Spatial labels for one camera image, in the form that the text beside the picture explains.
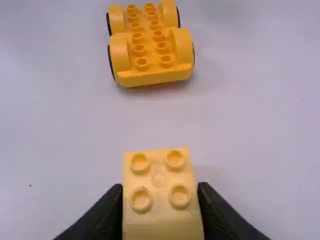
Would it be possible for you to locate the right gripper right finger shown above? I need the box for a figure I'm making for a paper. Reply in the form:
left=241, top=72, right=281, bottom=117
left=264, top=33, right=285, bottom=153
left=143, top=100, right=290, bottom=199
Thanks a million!
left=197, top=181, right=272, bottom=240

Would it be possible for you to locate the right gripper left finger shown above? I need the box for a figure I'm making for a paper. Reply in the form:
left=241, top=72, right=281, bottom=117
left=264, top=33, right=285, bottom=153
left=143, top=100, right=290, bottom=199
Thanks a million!
left=51, top=183, right=125, bottom=240

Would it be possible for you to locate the yellow toy brick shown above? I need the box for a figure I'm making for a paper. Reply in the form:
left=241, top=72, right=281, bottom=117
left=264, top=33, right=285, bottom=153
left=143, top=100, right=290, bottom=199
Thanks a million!
left=122, top=146, right=205, bottom=240

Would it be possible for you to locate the yellow toy car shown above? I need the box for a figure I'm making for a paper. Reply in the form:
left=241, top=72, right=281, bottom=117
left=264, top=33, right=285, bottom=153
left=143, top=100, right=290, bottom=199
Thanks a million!
left=105, top=0, right=195, bottom=89

